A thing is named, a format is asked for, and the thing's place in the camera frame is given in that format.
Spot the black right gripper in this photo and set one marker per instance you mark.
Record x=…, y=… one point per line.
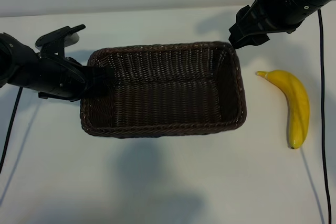
x=281, y=9

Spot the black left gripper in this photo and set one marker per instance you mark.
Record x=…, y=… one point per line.
x=57, y=79

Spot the dark brown wicker basket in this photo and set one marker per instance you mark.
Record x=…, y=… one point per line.
x=168, y=90

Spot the yellow banana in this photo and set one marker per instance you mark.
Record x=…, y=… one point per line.
x=296, y=103

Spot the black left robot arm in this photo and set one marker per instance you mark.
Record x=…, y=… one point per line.
x=15, y=60

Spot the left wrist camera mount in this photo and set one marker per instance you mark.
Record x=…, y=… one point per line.
x=55, y=39

